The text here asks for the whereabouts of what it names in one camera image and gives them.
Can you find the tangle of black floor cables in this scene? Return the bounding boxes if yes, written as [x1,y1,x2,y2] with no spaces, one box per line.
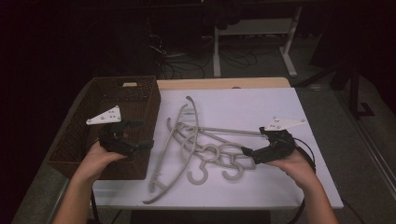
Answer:
[145,17,260,80]

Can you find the person's right hand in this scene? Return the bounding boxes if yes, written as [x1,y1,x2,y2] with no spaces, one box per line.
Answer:
[265,148,318,191]

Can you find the white board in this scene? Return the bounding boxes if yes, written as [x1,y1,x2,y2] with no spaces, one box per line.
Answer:
[92,87,344,210]

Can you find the brown woven basket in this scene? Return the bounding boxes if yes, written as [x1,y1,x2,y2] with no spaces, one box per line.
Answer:
[47,75,162,181]

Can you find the grey plastic hanger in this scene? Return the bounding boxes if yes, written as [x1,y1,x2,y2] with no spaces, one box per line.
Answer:
[142,95,220,205]
[177,121,267,182]
[166,117,250,187]

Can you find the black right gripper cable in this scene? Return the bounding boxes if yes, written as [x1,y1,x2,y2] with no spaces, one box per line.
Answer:
[288,136,317,224]

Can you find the person's left hand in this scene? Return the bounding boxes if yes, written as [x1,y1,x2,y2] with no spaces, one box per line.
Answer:
[73,141,128,185]

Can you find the white table frame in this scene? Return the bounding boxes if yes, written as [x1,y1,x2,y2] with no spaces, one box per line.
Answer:
[212,6,304,78]

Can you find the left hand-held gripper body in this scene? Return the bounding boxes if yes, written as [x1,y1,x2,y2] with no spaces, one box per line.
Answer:
[86,105,138,158]

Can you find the black floor stand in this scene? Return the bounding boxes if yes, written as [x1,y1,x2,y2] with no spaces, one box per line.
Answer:
[294,59,376,121]

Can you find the dark cloth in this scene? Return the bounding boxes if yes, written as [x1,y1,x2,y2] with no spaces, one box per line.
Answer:
[202,0,245,31]

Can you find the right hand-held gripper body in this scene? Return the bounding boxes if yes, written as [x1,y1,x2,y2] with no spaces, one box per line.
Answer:
[252,116,308,165]

